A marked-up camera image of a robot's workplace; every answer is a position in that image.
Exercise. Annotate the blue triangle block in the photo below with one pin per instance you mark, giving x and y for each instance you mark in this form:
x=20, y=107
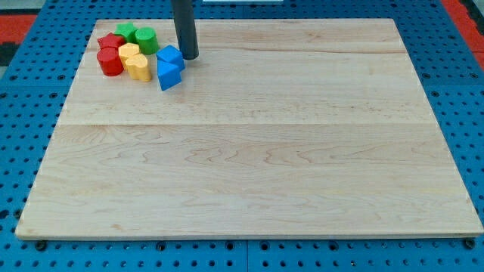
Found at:
x=168, y=74

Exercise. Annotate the blue cube block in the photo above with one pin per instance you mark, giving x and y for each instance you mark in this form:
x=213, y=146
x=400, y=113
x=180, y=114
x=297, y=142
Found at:
x=172, y=55

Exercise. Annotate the light wooden board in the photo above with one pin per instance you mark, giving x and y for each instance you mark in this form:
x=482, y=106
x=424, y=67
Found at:
x=280, y=129

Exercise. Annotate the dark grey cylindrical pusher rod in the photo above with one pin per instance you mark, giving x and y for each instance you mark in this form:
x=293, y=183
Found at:
x=185, y=28

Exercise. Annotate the yellow heart block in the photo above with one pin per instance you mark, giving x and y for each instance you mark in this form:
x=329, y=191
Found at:
x=138, y=68

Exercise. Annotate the green cylinder block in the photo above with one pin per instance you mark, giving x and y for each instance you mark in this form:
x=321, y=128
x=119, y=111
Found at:
x=146, y=38

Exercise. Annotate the yellow hexagon block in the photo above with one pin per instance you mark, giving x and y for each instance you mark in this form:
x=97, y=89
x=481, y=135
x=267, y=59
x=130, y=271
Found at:
x=126, y=51

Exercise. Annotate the red cylinder block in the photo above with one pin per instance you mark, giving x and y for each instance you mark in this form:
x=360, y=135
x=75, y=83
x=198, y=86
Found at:
x=109, y=61

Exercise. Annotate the green star block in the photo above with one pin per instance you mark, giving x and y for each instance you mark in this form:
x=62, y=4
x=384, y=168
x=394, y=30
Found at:
x=127, y=31

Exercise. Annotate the red star block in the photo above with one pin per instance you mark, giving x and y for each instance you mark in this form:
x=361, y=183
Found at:
x=110, y=40

